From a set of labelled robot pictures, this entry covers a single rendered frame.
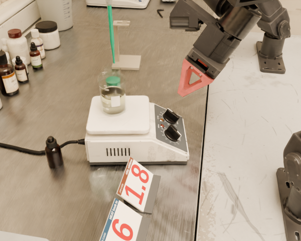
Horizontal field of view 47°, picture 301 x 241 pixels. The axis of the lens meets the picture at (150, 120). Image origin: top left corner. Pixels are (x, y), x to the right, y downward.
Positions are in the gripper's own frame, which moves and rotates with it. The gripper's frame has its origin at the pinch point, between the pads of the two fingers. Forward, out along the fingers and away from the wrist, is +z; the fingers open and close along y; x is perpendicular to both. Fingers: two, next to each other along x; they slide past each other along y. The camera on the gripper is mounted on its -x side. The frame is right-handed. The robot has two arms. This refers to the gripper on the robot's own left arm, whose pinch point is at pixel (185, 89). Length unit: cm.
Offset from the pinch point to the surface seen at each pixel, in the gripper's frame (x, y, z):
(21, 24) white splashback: -58, -29, 32
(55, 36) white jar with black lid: -44, -27, 26
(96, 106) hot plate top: -11.7, 8.3, 11.4
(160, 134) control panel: 1.9, 7.7, 7.2
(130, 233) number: 8.4, 25.8, 13.6
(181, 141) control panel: 6.2, 4.9, 7.2
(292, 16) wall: 15, -153, -7
